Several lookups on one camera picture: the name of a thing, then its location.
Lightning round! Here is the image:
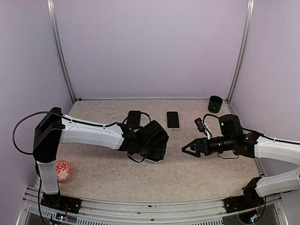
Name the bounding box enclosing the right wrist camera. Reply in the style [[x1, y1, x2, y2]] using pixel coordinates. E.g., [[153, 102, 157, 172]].
[[194, 118, 212, 139]]

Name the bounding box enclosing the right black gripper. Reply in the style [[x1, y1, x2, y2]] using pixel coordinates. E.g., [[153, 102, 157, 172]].
[[182, 135, 235, 157]]

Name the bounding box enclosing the red white patterned dish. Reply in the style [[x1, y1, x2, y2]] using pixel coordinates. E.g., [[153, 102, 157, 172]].
[[56, 160, 72, 182]]

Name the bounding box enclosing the pink phone case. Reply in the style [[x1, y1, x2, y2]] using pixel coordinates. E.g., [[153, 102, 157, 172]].
[[166, 111, 180, 130]]

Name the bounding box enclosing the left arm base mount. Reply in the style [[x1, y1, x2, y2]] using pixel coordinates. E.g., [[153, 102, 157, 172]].
[[41, 194, 82, 214]]

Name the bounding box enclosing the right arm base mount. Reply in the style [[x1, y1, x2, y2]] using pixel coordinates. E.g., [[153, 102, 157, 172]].
[[224, 195, 265, 213]]

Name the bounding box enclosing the light blue phone case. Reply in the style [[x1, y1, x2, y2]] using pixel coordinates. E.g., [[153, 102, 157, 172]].
[[145, 157, 161, 163]]

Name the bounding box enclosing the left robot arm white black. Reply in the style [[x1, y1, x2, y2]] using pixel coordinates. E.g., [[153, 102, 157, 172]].
[[11, 107, 169, 209]]

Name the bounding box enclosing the black phone case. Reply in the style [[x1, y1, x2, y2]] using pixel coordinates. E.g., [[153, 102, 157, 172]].
[[126, 110, 141, 130]]

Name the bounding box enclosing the left aluminium frame post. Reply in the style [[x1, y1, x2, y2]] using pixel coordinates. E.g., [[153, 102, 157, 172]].
[[47, 0, 76, 104]]

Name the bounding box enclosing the front aluminium rail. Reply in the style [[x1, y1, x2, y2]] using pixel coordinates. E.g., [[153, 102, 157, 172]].
[[15, 187, 291, 225]]

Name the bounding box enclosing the dark green cup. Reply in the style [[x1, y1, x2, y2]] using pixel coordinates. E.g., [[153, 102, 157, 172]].
[[208, 96, 223, 113]]

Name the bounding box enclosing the aluminium frame post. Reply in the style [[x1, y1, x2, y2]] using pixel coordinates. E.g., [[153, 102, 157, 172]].
[[47, 0, 76, 104], [226, 0, 255, 105]]

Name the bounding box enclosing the right aluminium frame post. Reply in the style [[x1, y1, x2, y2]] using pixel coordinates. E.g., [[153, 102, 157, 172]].
[[226, 0, 255, 105]]

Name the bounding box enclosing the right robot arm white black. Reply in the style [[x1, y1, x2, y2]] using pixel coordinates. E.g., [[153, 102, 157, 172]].
[[181, 114, 300, 208]]

